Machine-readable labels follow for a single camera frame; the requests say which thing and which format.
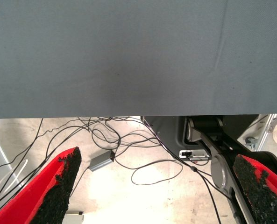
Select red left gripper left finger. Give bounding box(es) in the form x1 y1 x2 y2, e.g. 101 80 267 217
0 146 82 224

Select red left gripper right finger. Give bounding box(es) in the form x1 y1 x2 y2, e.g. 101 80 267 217
233 154 277 224

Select grey metal box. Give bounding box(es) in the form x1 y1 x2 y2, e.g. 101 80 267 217
64 211 85 224

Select grey caster wheel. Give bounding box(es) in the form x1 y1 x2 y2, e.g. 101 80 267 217
245 136 258 149

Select silver aluminium table leg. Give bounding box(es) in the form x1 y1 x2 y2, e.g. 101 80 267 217
257 113 277 152

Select grey power adapter box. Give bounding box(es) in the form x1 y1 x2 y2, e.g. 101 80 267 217
88 150 116 173

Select dark grey table cloth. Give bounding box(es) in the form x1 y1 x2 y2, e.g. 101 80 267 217
0 0 277 119

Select white floor cable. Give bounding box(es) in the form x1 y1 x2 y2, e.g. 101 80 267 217
0 159 28 199

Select black floor cable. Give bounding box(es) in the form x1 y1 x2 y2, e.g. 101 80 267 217
0 116 163 210
140 116 222 224
130 159 185 185
0 118 44 175

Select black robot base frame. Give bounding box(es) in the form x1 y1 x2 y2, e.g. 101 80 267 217
140 113 277 224

